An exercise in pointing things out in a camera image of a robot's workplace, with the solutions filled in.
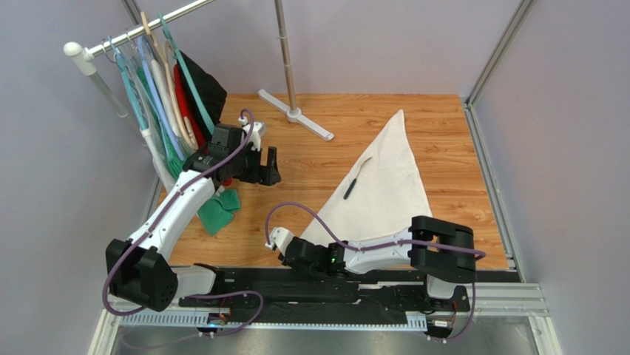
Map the aluminium frame rail left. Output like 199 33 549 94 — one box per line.
87 177 161 354

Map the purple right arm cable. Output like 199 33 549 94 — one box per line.
264 201 487 344

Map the aluminium frame rail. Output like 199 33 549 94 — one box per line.
461 1 537 272
87 177 161 354

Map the blue plastic hanger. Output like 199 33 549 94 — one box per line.
136 35 185 160

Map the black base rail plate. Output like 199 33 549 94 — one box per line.
177 267 522 326

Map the white slotted cable duct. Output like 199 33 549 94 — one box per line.
120 308 428 332

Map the aluminium frame rail right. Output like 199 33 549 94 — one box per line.
461 1 537 272

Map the white clothes rack stand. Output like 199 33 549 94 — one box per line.
63 1 334 141

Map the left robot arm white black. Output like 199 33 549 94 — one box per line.
102 118 281 311

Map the white cloth napkin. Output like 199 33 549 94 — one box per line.
300 110 433 245

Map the light teal plastic hanger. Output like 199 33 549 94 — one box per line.
107 35 149 132

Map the green hanging garment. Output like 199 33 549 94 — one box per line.
132 66 242 236

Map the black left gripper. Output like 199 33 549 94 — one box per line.
228 143 281 186

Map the wooden hanger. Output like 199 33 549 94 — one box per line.
140 11 198 154

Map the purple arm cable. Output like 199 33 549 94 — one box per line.
264 201 487 344
101 108 264 341

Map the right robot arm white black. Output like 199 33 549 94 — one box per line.
265 216 486 300

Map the white hanging garment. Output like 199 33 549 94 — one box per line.
118 41 198 198

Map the black hanging garment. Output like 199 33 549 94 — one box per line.
177 51 227 141

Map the red hanging garment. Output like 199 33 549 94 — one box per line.
174 64 228 148

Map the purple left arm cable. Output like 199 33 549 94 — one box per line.
101 108 264 341

